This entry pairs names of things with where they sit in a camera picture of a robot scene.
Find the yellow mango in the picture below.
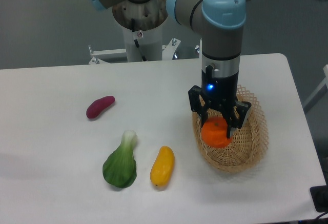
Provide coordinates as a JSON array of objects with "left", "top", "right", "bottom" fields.
[{"left": 150, "top": 146, "right": 175, "bottom": 188}]

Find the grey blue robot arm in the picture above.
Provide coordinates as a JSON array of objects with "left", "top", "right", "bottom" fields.
[{"left": 90, "top": 0, "right": 251, "bottom": 137}]

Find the green bok choy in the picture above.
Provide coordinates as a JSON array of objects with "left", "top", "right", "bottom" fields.
[{"left": 102, "top": 130, "right": 137, "bottom": 189}]

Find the black device at table edge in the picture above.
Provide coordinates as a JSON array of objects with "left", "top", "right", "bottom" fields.
[{"left": 310, "top": 186, "right": 327, "bottom": 213}]

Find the woven wicker basket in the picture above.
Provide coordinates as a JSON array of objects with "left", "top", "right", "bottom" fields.
[{"left": 192, "top": 85, "right": 269, "bottom": 173}]

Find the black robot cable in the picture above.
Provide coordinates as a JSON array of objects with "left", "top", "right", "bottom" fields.
[{"left": 131, "top": 18, "right": 148, "bottom": 62}]

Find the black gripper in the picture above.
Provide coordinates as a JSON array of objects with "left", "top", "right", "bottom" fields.
[{"left": 188, "top": 71, "right": 252, "bottom": 138}]

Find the orange fruit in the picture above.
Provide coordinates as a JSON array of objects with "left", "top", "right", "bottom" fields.
[{"left": 201, "top": 116, "right": 233, "bottom": 148}]

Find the purple sweet potato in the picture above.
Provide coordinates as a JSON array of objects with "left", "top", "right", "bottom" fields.
[{"left": 86, "top": 96, "right": 115, "bottom": 119}]

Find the white frame at right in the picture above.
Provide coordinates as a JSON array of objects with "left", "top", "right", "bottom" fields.
[{"left": 302, "top": 65, "right": 327, "bottom": 114}]

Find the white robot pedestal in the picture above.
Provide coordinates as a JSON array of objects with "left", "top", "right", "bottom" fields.
[{"left": 88, "top": 0, "right": 201, "bottom": 65}]

